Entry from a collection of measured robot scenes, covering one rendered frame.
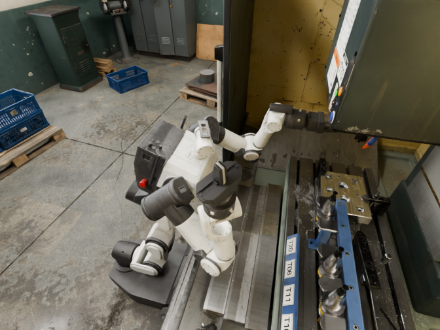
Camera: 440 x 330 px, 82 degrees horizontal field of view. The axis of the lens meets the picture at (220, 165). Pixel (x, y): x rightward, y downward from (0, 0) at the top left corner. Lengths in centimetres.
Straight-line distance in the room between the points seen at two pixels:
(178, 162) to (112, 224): 172
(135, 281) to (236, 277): 91
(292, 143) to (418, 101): 143
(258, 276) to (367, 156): 133
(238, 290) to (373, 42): 113
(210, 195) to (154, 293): 150
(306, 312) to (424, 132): 76
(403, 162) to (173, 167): 208
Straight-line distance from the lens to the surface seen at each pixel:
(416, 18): 73
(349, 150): 223
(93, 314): 227
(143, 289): 203
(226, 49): 136
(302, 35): 207
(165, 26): 576
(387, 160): 257
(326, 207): 101
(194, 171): 96
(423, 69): 78
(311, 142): 218
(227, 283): 138
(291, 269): 120
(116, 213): 268
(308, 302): 121
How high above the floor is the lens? 199
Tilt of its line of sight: 42 degrees down
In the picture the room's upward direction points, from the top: straight up
